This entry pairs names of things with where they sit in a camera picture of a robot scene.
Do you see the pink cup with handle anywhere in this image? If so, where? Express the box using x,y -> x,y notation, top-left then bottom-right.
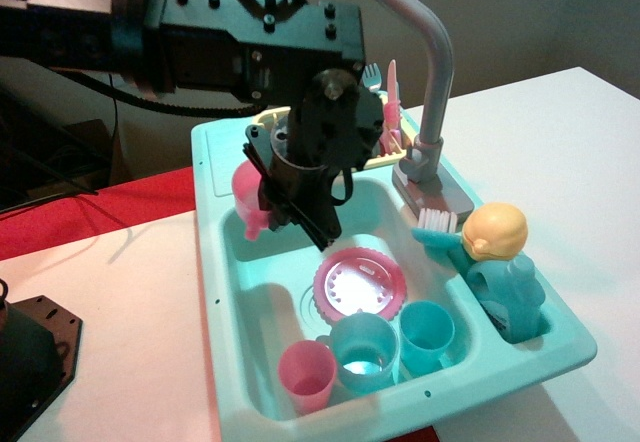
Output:
231,161 -> 270,241

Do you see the teal toy sink unit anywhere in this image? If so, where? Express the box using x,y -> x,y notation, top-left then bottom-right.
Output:
192,119 -> 597,441

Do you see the teal dish brush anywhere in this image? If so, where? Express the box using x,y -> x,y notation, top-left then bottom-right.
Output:
411,208 -> 461,250

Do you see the small pink cup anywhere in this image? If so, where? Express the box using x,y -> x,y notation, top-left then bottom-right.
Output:
277,340 -> 337,415

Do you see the large teal cup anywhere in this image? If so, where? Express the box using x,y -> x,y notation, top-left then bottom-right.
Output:
316,312 -> 400,394

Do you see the black power cable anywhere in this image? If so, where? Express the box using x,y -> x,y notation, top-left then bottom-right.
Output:
79,96 -> 136,243

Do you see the small teal cup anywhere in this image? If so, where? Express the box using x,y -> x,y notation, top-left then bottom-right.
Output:
399,300 -> 455,376

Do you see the teal toy fork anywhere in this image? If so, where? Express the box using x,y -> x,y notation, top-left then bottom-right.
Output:
362,63 -> 382,93

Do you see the yellow dish rack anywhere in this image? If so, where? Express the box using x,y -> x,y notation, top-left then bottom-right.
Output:
250,106 -> 417,170

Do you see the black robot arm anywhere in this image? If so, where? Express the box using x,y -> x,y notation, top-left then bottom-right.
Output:
1,0 -> 384,249

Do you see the teal bottle yellow cap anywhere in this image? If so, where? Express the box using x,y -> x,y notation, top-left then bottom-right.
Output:
461,202 -> 546,344

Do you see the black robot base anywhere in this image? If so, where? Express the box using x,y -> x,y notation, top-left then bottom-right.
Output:
1,282 -> 83,441

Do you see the pink toy plate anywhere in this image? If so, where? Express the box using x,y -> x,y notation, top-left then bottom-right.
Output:
312,247 -> 407,325

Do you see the pink toy knife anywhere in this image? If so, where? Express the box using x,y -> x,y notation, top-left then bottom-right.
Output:
384,59 -> 401,131

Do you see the grey toy faucet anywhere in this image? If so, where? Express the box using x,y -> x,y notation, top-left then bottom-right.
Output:
376,0 -> 474,224

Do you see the red cloth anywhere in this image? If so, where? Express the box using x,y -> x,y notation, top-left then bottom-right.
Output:
1,167 -> 195,260

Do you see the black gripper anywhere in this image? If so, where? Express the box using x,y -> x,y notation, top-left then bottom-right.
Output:
243,120 -> 342,251

